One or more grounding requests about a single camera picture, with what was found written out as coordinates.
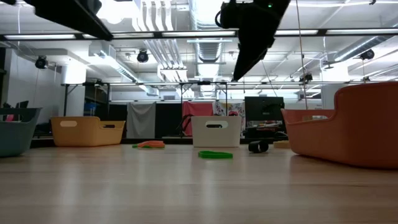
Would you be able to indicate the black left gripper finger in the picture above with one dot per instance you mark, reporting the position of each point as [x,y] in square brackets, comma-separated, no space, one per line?
[87,26]

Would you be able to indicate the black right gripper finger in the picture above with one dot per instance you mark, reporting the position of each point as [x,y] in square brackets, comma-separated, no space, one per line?
[248,62]

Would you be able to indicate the wide black rubber band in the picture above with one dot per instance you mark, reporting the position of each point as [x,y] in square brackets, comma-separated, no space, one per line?
[258,146]

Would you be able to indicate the orange and green piece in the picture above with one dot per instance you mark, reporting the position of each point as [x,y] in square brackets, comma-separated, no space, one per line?
[152,144]

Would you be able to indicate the wide tan rubber band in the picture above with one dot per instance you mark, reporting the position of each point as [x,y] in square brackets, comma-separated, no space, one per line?
[282,144]

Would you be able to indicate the white LED light strip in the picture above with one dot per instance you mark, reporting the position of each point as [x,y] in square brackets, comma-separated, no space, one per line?
[136,35]
[360,31]
[199,33]
[298,32]
[40,37]

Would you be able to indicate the floral hanging cloth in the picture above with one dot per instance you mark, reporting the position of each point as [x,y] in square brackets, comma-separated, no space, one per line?
[230,107]

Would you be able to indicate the black monitor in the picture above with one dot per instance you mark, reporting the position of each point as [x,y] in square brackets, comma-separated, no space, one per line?
[264,109]

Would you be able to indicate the white pillar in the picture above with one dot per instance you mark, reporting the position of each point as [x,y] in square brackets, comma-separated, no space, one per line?
[74,74]

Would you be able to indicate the black ceiling spot lamp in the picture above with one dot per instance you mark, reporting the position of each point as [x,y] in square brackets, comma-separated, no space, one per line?
[41,62]
[306,77]
[142,56]
[367,54]

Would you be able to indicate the pink hanging cloth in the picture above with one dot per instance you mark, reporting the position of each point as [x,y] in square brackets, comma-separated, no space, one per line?
[199,109]

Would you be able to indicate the white ceiling pipes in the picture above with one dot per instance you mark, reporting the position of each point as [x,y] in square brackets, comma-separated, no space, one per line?
[155,15]

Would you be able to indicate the black rig crossbeam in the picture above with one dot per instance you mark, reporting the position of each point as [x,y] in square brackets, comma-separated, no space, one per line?
[158,34]

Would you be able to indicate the white plastic basket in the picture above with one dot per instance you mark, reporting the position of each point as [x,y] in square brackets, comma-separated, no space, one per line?
[214,137]

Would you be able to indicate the blue storage bin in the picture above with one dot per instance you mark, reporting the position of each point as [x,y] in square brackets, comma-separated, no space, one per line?
[90,109]

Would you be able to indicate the small dark monitor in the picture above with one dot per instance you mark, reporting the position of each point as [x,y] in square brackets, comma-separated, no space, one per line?
[23,104]

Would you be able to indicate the yellow plastic basket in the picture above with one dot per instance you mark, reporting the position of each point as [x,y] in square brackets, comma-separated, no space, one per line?
[81,133]

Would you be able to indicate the grey hanging cloth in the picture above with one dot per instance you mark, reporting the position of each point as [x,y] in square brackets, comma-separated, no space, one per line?
[141,121]

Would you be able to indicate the small pink object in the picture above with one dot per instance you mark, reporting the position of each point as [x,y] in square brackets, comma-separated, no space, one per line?
[10,118]

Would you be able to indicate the orange plastic basket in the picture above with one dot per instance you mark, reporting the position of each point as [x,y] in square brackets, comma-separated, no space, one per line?
[357,133]

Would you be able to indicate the teal plastic basket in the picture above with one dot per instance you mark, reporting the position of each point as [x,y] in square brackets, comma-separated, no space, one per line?
[15,137]

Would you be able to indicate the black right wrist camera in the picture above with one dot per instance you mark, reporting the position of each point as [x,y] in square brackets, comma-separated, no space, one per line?
[226,15]

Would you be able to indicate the silver ventilation duct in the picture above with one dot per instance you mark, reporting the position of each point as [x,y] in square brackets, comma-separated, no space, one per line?
[210,12]

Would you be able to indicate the black metal rack frame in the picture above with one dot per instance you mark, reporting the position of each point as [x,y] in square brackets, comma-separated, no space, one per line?
[203,83]

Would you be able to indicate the white rectangular air duct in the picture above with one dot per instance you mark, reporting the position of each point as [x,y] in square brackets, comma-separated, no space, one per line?
[124,73]

